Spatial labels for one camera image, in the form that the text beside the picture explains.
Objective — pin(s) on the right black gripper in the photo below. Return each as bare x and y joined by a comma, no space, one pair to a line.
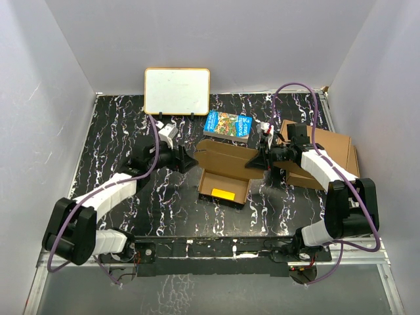
264,157

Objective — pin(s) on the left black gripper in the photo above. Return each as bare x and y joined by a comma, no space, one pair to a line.
180,159

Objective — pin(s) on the yellow rectangular block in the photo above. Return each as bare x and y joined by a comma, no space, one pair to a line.
223,194

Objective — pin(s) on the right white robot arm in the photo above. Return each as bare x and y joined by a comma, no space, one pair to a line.
351,205

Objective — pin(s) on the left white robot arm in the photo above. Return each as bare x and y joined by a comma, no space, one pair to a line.
72,231

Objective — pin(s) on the blue illustrated book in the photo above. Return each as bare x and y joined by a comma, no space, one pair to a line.
228,126

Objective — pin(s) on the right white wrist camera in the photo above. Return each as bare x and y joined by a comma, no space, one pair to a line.
266,133

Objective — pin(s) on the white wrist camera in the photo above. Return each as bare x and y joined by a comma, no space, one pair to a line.
266,133
167,133

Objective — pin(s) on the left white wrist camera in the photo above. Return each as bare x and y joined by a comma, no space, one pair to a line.
167,133

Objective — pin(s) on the white board with wooden frame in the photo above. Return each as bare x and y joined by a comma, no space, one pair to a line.
177,91

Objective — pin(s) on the aluminium frame rail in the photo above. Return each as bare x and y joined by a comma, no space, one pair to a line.
361,284

